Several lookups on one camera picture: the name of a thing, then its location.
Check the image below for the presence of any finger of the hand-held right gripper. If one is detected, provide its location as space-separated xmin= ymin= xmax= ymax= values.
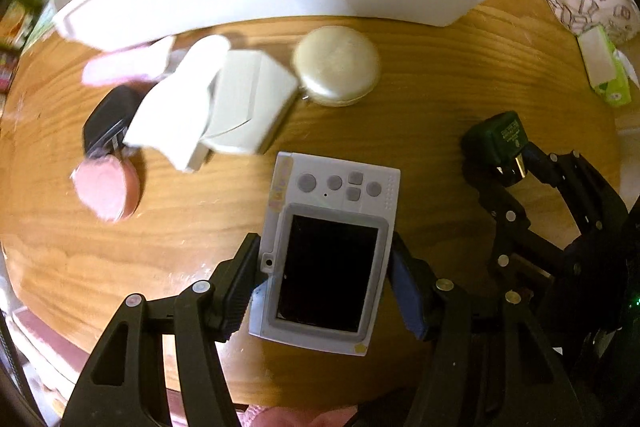
xmin=462 ymin=164 xmax=566 ymax=294
xmin=520 ymin=142 xmax=631 ymax=239

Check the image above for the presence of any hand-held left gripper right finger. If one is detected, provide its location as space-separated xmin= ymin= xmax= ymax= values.
xmin=387 ymin=232 xmax=586 ymax=427

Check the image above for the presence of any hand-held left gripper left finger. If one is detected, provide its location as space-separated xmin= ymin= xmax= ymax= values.
xmin=60 ymin=232 xmax=262 ymax=427

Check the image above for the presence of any dark green plug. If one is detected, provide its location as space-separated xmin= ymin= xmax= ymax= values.
xmin=461 ymin=111 xmax=532 ymax=180

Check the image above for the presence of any white handheld game console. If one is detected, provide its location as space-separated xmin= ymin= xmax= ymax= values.
xmin=248 ymin=152 xmax=402 ymax=358

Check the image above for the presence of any beige plastic box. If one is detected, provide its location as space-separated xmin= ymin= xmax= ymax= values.
xmin=200 ymin=49 xmax=299 ymax=156

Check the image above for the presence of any black charger plug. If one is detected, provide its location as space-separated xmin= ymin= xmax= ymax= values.
xmin=82 ymin=85 xmax=143 ymax=159

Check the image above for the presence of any round gold compact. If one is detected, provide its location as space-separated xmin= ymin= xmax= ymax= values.
xmin=291 ymin=26 xmax=382 ymax=108

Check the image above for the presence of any pink ribbed hair roller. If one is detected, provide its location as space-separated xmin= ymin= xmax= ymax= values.
xmin=81 ymin=36 xmax=177 ymax=88

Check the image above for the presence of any green tissue pack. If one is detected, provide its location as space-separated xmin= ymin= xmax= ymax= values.
xmin=577 ymin=27 xmax=640 ymax=108

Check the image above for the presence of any pink cloth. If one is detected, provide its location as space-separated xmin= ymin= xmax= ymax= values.
xmin=235 ymin=404 xmax=361 ymax=427

